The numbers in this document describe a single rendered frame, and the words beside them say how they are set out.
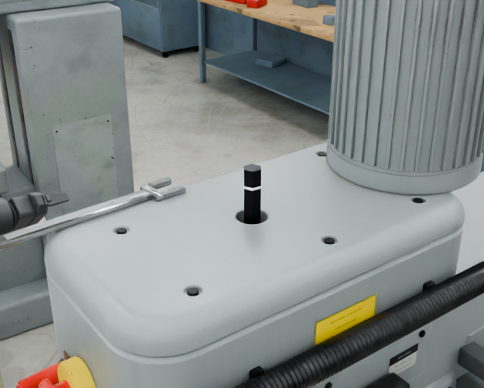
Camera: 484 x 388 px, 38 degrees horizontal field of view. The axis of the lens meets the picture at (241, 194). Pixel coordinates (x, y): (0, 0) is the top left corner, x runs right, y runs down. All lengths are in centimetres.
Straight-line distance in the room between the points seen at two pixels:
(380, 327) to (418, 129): 23
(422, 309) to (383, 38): 31
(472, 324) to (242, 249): 43
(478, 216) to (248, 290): 54
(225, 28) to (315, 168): 737
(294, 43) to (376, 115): 650
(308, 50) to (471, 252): 621
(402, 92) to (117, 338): 42
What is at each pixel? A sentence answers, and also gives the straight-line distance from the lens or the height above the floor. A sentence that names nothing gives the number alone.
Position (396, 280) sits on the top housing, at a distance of 83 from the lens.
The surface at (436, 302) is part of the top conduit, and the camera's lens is 85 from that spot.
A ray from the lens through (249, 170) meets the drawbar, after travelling 78.
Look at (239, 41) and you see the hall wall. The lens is 809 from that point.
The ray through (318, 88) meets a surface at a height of 23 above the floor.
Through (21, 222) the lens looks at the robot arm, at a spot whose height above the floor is 154.
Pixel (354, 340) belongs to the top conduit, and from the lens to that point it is 77.
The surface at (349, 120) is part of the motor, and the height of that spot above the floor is 197.
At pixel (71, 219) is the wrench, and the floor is 190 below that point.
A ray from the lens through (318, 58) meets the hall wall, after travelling 709.
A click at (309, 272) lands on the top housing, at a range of 73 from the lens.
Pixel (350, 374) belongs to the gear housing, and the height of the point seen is 171.
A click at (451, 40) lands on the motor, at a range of 83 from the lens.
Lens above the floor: 228
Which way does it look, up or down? 27 degrees down
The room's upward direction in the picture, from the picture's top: straight up
